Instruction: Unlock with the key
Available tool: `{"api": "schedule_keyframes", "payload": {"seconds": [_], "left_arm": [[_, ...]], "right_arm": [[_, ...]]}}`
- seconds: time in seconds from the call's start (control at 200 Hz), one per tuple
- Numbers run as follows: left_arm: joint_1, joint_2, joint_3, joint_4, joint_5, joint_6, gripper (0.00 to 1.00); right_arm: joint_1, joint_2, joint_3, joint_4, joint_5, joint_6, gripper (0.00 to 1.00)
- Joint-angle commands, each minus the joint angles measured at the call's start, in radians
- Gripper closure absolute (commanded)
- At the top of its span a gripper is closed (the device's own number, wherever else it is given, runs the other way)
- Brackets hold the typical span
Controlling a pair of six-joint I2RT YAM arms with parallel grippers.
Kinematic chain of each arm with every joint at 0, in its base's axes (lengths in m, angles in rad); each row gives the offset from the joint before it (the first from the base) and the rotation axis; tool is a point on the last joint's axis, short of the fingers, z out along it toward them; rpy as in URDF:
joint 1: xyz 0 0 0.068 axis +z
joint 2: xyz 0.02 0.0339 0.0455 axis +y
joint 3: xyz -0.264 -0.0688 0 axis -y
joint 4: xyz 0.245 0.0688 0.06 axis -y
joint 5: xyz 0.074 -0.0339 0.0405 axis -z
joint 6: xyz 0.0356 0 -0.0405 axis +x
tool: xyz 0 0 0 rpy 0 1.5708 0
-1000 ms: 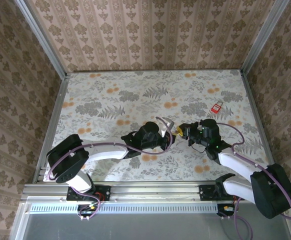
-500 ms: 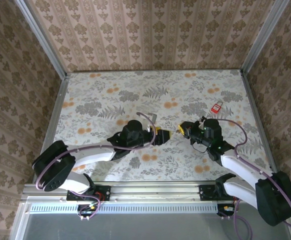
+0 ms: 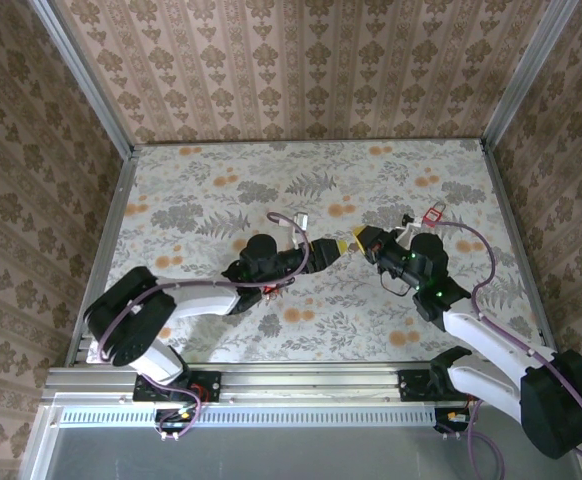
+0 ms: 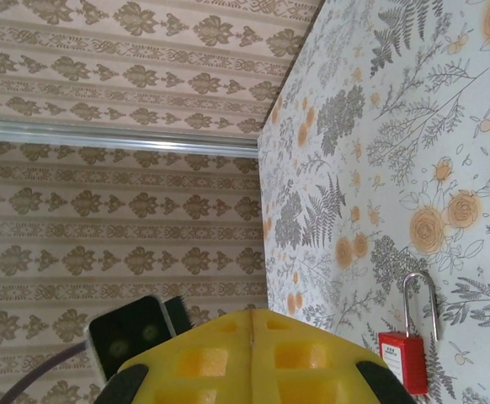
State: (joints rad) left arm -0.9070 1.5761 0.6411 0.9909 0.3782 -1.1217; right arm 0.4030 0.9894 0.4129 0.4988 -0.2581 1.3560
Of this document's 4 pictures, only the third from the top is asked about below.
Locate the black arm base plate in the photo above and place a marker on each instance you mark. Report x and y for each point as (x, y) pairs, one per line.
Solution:
(411, 387)
(211, 377)

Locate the red padlock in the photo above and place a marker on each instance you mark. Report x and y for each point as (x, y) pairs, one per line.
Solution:
(433, 216)

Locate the floral patterned table sheet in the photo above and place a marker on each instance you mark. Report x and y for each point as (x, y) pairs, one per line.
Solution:
(271, 175)

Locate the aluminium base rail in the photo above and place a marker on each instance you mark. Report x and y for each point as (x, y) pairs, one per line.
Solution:
(311, 382)

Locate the aluminium frame post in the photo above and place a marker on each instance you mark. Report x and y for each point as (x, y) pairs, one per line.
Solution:
(91, 85)
(527, 75)

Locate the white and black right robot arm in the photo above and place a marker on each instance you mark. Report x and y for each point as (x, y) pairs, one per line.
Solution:
(486, 340)

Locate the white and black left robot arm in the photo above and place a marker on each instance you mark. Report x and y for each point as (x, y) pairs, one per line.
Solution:
(201, 300)

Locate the black connector bracket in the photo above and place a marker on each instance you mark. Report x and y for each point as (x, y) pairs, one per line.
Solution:
(168, 427)
(443, 426)

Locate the aluminium table side rail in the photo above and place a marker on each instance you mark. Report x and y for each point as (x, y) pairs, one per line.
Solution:
(117, 200)
(513, 225)

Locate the grey metal sheet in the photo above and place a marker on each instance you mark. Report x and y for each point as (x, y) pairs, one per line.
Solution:
(296, 455)

